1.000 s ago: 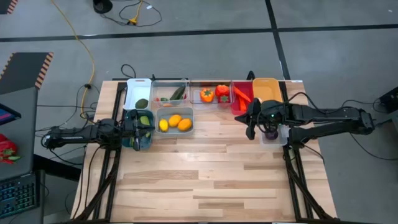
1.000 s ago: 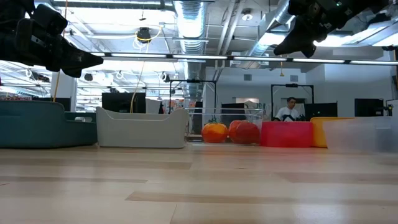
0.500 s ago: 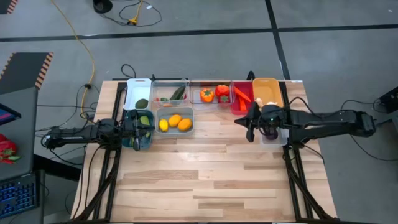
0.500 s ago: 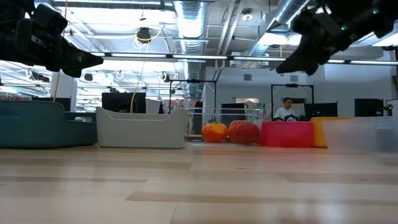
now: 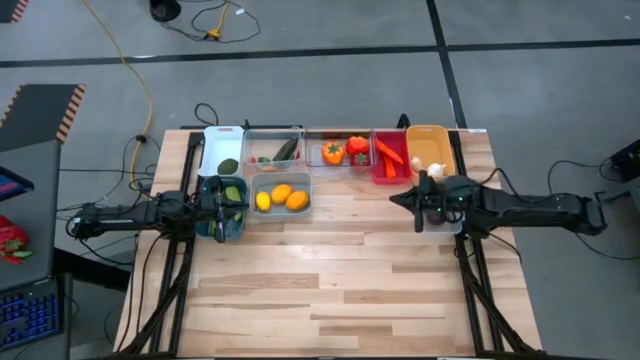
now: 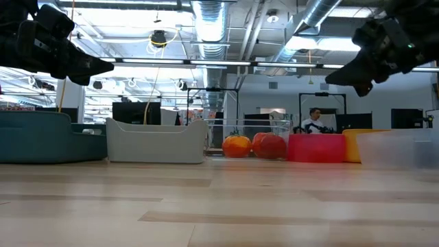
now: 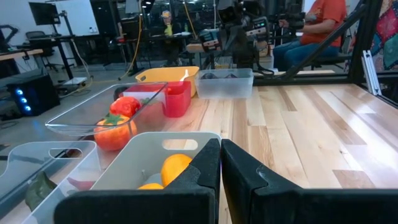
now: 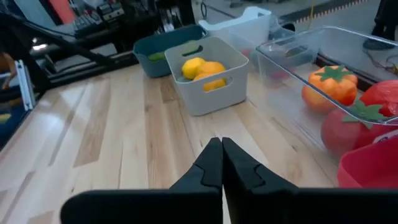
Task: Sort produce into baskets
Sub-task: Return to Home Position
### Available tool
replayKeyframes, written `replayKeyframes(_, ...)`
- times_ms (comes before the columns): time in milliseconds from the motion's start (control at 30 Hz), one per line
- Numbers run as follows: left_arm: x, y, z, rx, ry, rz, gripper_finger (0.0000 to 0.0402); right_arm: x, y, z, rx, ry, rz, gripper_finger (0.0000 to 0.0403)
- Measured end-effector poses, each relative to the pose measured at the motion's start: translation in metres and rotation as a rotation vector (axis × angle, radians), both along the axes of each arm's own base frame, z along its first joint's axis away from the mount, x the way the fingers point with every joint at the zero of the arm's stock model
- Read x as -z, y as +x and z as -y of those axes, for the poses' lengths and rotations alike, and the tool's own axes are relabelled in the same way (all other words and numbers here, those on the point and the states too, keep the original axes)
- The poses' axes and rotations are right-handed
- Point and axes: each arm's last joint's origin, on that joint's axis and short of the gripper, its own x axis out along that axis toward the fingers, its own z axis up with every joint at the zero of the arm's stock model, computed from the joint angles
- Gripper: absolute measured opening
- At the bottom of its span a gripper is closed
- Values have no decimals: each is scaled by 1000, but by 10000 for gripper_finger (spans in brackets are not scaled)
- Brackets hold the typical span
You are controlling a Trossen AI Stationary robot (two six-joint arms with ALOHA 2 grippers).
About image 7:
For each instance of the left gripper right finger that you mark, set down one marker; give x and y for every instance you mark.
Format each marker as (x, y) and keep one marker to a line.
(311, 207)

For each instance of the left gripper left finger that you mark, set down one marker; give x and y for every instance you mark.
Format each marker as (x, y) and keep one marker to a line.
(140, 208)

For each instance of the yellow lemon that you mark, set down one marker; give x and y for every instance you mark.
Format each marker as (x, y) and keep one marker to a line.
(150, 186)
(174, 168)

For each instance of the orange tomato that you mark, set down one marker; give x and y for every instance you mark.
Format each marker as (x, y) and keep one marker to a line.
(115, 137)

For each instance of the short green pepper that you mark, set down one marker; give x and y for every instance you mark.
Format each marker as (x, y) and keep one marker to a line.
(40, 194)

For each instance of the red tomato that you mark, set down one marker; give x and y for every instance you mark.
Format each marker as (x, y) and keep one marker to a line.
(124, 106)

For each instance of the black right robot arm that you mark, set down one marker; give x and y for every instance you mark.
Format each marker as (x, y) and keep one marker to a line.
(228, 12)

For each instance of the small frosted plastic bin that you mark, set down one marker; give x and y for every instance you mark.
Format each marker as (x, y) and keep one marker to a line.
(224, 88)

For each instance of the grey plastic basket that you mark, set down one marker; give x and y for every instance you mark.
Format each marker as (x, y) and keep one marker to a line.
(140, 146)

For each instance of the person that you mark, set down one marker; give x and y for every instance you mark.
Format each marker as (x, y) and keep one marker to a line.
(168, 29)
(323, 18)

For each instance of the red plastic bin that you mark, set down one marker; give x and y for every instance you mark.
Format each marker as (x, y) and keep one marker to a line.
(177, 99)

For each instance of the orange plastic basket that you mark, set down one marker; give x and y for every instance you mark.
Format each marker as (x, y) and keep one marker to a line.
(161, 74)

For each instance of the black table clamp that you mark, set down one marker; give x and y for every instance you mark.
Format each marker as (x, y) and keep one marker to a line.
(118, 93)

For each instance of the wide clear plastic bin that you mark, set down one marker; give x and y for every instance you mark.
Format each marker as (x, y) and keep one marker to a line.
(77, 109)

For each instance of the aluminium profile bar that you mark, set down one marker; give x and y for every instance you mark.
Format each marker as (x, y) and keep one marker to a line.
(371, 74)

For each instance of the colourful patterned cloth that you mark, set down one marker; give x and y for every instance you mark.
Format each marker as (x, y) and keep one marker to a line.
(388, 31)

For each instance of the blue-lit black computer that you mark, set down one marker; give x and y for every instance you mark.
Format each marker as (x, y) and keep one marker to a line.
(40, 93)

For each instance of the black desk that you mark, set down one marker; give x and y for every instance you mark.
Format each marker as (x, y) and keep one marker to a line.
(49, 38)

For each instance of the wooden desk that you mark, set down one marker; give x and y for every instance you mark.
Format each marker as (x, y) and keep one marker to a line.
(18, 54)

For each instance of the black monitor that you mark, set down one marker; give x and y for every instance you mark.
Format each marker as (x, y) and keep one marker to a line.
(43, 12)

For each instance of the black aluminium table frame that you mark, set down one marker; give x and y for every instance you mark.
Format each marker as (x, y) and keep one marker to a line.
(363, 37)

